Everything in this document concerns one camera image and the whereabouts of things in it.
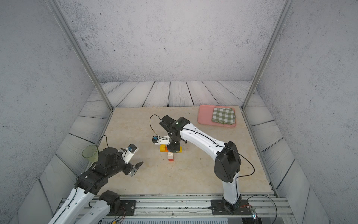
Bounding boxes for white lego brick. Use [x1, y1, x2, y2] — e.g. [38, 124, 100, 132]
[167, 152, 173, 159]

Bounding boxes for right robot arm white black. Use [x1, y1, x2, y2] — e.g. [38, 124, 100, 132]
[152, 115, 241, 207]

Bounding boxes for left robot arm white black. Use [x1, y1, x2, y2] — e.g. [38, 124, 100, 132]
[50, 144, 142, 224]

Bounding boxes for green translucent cup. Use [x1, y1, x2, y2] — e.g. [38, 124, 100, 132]
[82, 145, 99, 163]

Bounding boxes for pink tray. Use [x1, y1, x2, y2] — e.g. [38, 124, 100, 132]
[197, 105, 236, 127]

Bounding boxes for green checkered cloth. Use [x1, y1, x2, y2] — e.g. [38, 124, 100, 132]
[212, 107, 236, 125]

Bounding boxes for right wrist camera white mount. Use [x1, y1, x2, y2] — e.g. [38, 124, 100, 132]
[152, 135, 170, 145]

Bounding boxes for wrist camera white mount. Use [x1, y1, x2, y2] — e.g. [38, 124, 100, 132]
[122, 144, 138, 164]
[152, 135, 170, 145]

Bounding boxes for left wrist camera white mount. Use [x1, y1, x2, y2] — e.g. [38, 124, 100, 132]
[122, 144, 138, 164]

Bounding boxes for right camera cable black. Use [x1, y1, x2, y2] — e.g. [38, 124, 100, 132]
[149, 114, 168, 141]

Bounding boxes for camera cable black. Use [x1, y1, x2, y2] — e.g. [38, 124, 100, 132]
[96, 135, 110, 153]
[149, 114, 168, 141]

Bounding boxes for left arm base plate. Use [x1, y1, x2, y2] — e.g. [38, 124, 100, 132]
[93, 199, 137, 216]

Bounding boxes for left camera cable black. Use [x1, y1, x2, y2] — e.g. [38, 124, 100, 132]
[96, 135, 110, 153]

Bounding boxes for aluminium rail front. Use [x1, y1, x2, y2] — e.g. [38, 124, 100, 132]
[55, 194, 297, 224]

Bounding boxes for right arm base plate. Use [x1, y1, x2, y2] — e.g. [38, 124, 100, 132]
[209, 199, 252, 216]

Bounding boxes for right aluminium frame post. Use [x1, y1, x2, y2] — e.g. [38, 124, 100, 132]
[241, 0, 295, 111]

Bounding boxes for aluminium frame post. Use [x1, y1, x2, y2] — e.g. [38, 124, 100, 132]
[241, 0, 295, 111]
[46, 0, 114, 112]

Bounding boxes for left aluminium frame post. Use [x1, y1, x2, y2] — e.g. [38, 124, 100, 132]
[46, 0, 114, 112]

